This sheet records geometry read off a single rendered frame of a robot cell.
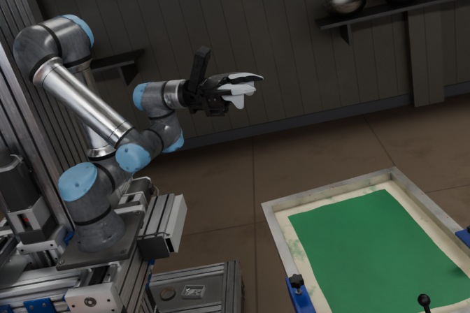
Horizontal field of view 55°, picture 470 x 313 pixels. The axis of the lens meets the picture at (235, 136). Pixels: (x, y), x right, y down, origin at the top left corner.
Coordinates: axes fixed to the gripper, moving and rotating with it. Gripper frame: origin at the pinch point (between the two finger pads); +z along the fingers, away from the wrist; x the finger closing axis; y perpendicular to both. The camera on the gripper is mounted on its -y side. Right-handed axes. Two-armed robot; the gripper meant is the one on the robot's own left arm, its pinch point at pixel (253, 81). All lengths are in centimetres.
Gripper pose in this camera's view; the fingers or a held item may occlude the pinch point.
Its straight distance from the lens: 105.8
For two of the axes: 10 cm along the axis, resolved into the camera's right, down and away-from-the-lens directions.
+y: 2.8, 8.2, 5.0
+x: -3.9, 5.7, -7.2
